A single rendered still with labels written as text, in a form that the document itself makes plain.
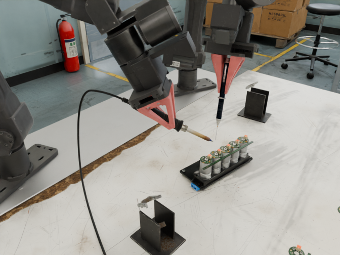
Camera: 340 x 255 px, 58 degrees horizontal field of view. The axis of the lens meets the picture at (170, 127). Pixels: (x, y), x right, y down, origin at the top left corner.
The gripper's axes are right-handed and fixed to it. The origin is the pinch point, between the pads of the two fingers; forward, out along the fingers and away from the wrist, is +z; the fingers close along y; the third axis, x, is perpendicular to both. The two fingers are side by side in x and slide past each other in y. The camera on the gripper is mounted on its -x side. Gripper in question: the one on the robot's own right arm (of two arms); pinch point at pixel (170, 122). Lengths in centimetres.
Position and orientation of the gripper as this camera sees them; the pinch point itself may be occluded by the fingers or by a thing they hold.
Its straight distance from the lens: 61.1
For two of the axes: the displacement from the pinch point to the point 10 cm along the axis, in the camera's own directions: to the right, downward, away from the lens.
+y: 1.1, -5.2, 8.5
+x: -8.8, 3.5, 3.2
